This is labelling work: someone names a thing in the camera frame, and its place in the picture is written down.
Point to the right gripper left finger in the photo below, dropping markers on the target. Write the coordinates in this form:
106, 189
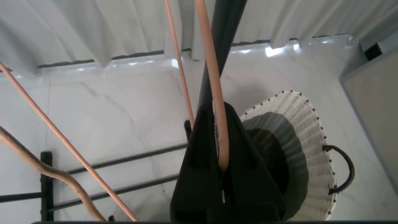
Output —
199, 180

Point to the white curtain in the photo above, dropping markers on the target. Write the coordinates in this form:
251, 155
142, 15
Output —
93, 28

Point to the black clothes rack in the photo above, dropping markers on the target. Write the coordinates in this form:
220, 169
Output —
227, 31

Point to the white laundry basket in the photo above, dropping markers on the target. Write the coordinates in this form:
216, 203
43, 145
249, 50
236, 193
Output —
314, 149

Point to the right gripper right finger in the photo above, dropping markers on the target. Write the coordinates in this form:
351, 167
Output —
252, 186

